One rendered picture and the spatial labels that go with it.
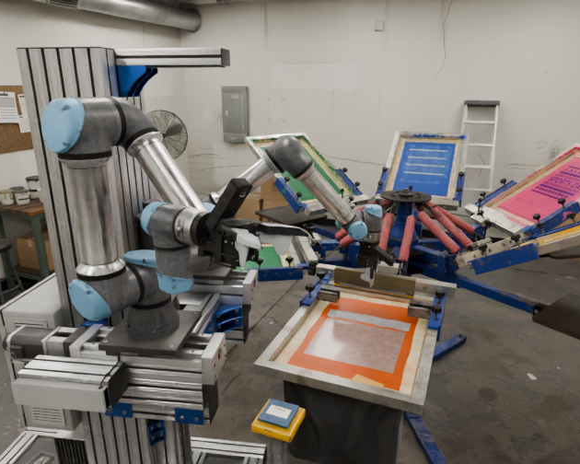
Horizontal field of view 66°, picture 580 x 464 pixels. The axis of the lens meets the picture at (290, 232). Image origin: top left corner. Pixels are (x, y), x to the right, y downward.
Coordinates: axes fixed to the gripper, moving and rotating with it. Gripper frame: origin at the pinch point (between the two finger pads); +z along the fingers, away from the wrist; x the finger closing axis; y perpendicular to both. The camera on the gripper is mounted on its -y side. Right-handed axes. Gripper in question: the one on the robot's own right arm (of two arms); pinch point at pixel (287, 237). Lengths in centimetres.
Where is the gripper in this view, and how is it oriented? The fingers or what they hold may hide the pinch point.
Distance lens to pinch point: 78.9
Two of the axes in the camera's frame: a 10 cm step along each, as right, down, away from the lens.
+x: -5.5, 1.3, -8.3
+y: -0.8, 9.8, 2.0
